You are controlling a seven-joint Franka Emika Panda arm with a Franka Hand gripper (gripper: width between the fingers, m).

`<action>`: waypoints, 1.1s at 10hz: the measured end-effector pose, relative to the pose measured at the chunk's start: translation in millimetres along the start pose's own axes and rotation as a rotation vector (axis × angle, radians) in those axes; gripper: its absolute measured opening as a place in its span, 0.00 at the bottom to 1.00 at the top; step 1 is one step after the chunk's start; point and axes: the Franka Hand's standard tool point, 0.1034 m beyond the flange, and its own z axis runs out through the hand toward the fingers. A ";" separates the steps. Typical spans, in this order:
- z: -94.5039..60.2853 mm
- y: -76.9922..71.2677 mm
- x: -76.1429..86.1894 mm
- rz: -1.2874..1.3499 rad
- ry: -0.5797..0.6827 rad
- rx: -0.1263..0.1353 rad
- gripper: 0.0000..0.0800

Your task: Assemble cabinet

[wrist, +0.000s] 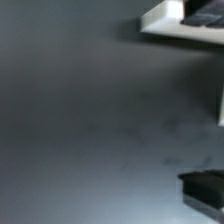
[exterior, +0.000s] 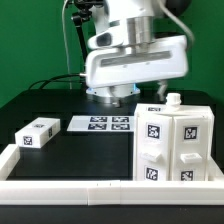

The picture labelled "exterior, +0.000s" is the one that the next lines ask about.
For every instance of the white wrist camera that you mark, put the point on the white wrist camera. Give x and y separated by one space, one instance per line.
105 40

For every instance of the white U-shaped obstacle fence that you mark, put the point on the white U-shaped obstacle fence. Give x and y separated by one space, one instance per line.
209 192

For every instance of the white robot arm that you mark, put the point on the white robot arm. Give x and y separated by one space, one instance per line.
136 41

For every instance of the white marker base plate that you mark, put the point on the white marker base plate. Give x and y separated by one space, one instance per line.
101 124

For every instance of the white cabinet top block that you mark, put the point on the white cabinet top block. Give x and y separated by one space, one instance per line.
37 133

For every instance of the white cabinet body box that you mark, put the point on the white cabinet body box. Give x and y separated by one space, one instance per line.
173 108

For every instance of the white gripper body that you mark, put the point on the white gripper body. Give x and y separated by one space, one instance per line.
164 59

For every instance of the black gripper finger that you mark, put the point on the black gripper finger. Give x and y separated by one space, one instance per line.
162 87
117 102

